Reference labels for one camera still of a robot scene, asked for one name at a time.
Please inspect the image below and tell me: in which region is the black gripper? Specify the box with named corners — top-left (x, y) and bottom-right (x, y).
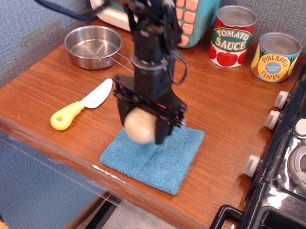
top-left (113, 60), bottom-right (187, 145)

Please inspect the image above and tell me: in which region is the beige toy potato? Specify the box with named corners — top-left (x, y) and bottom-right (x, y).
top-left (124, 107), bottom-right (157, 144)

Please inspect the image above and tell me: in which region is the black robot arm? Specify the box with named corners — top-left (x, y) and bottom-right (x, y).
top-left (103, 0), bottom-right (187, 145)

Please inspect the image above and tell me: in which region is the blue folded cloth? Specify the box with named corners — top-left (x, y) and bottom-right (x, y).
top-left (100, 128), bottom-right (205, 195)

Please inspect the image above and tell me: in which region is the small steel saucepan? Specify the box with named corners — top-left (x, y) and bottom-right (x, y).
top-left (64, 25), bottom-right (133, 73)

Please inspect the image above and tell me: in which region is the white stove knob lower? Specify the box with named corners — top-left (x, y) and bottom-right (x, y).
top-left (244, 155), bottom-right (261, 178)

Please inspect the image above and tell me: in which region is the white stove knob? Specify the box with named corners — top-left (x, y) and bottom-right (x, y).
top-left (274, 91), bottom-right (289, 109)
top-left (244, 155), bottom-right (261, 178)
top-left (265, 110), bottom-right (280, 130)

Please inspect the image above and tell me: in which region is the teal toy microwave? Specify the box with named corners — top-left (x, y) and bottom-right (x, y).
top-left (97, 0), bottom-right (221, 48)

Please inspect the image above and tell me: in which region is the tomato sauce can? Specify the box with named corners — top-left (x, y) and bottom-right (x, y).
top-left (209, 5), bottom-right (257, 68)

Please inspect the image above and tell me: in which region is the white stove knob middle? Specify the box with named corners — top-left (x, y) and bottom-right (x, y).
top-left (265, 110), bottom-right (280, 130)

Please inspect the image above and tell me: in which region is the white stove knob upper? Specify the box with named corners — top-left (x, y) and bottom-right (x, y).
top-left (274, 91), bottom-right (289, 109)

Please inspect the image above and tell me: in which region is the pineapple slices can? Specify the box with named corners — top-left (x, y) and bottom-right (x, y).
top-left (250, 32), bottom-right (302, 83)

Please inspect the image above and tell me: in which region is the white round stove button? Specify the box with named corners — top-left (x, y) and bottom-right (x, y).
top-left (294, 119), bottom-right (306, 136)

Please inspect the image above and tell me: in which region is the black toy stove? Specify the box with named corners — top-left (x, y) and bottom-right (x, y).
top-left (237, 65), bottom-right (306, 229)

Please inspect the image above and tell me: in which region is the yellow handled toy knife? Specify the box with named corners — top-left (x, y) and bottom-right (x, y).
top-left (50, 78), bottom-right (113, 131)

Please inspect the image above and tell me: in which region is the black oven door handle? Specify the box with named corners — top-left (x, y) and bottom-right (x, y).
top-left (209, 204), bottom-right (245, 229)

